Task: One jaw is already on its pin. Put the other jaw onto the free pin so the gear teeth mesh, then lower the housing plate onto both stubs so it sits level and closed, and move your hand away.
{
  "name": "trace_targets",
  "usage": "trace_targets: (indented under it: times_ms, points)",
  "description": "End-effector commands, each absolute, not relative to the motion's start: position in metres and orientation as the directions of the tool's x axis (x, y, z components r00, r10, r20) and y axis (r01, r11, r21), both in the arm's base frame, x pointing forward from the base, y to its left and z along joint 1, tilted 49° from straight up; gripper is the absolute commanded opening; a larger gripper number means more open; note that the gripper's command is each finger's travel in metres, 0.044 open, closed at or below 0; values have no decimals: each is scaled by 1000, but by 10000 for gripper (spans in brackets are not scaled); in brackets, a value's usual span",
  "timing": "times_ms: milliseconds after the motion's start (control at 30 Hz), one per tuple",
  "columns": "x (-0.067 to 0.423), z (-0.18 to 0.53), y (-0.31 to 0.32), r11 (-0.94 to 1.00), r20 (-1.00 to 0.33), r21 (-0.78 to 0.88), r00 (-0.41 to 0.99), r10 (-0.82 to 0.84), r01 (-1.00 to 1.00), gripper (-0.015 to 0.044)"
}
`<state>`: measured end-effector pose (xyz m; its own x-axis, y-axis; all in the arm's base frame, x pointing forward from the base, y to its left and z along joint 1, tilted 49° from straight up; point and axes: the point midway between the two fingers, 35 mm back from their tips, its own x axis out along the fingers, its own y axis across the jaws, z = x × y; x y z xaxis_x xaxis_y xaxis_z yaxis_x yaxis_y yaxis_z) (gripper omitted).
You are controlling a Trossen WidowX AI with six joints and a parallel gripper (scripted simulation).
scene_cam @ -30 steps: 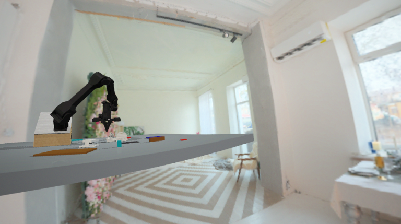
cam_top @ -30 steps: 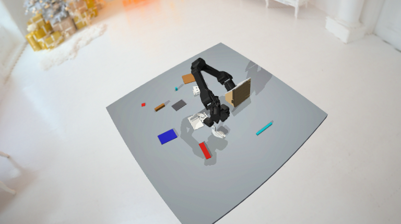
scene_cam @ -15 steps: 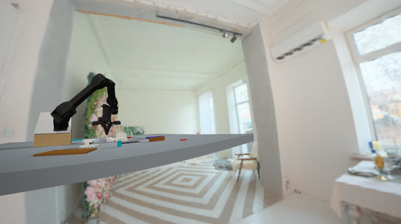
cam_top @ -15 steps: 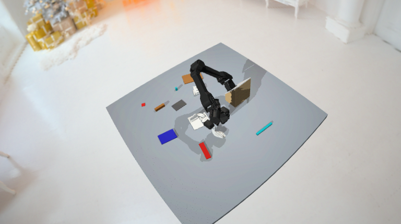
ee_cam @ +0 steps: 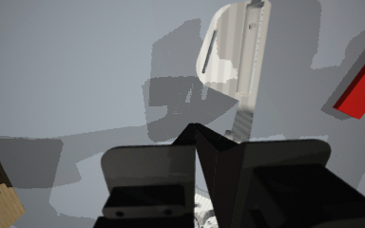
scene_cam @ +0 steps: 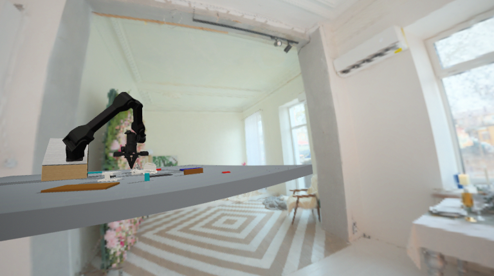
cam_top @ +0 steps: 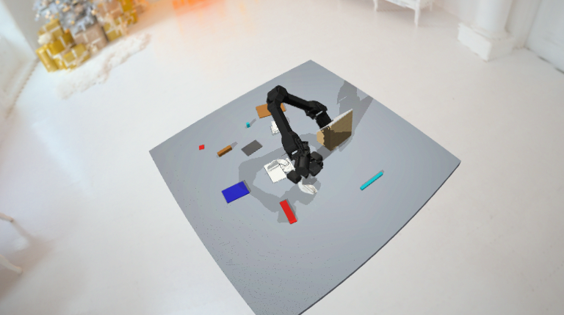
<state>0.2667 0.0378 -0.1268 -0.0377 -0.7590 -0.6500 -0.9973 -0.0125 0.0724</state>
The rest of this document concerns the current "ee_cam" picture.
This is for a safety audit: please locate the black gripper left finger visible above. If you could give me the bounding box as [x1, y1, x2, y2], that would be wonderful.
[101, 123, 196, 220]

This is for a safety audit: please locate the red flat bar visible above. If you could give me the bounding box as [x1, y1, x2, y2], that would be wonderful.
[333, 66, 365, 120]

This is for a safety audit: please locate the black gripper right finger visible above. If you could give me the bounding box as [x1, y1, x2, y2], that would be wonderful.
[194, 123, 331, 228]

